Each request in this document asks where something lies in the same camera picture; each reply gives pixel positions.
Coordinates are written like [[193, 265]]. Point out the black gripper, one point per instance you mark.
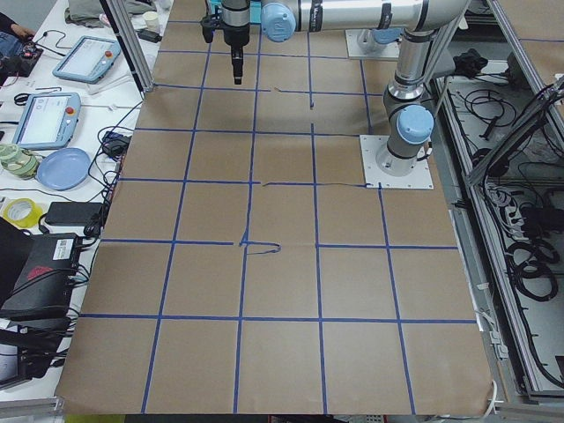
[[236, 38]]

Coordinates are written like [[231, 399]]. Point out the teach pendant far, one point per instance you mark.
[[89, 60]]

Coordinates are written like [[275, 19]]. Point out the teach pendant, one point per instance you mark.
[[89, 60], [48, 121]]

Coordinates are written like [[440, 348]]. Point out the grey cloth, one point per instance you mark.
[[84, 13]]

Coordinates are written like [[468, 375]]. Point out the teach pendant near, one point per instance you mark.
[[48, 121]]

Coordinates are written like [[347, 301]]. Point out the light blue plate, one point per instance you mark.
[[63, 169]]

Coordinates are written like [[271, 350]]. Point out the black power adapter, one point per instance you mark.
[[72, 213]]

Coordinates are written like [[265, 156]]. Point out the green tape rolls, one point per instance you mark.
[[18, 161]]

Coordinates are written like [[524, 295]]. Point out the yellow tape roll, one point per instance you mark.
[[23, 213]]

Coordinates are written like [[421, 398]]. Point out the black electronics box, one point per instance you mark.
[[36, 274]]

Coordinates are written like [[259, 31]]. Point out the aluminium frame post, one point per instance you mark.
[[123, 29]]

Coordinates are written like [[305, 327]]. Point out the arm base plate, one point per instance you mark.
[[373, 44], [383, 170]]

